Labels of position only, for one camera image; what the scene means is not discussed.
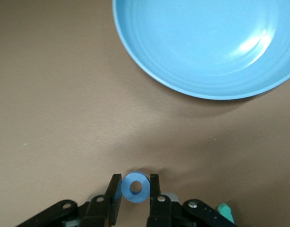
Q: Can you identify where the turquoise letter j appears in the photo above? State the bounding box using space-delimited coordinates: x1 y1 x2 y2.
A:
217 202 235 223

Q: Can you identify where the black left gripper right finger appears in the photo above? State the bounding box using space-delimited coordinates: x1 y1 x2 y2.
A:
146 174 238 227

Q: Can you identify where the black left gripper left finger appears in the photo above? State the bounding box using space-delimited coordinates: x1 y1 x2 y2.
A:
16 174 123 227

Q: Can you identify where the blue letter o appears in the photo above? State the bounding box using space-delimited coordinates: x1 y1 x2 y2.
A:
121 171 151 204

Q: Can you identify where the blue plate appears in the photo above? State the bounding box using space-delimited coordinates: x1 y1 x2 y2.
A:
112 0 290 100

